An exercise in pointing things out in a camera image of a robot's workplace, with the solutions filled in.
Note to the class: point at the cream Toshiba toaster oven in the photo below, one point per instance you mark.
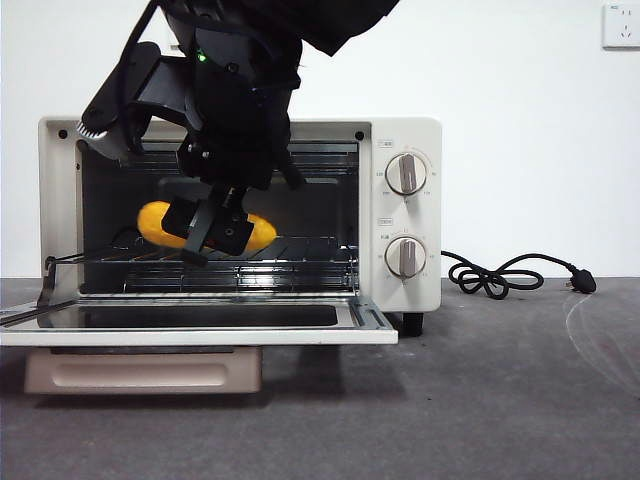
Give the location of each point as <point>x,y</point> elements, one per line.
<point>405,130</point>

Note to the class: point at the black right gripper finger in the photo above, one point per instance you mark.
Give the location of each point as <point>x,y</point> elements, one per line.
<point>177,222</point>
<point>232,237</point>

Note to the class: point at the cream timer knob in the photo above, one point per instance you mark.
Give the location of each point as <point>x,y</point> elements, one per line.
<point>406,257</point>

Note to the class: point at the white wall socket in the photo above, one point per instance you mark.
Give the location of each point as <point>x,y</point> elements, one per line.
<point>622,25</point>

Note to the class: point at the yellow corn cob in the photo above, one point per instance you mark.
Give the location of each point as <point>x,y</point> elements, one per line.
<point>150,225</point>

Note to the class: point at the cream temperature knob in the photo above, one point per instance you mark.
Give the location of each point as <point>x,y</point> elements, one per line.
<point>407,175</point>

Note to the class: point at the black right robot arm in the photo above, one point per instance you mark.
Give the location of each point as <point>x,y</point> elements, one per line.
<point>280,30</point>

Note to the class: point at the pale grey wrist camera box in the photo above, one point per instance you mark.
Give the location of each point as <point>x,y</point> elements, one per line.
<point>110,145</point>

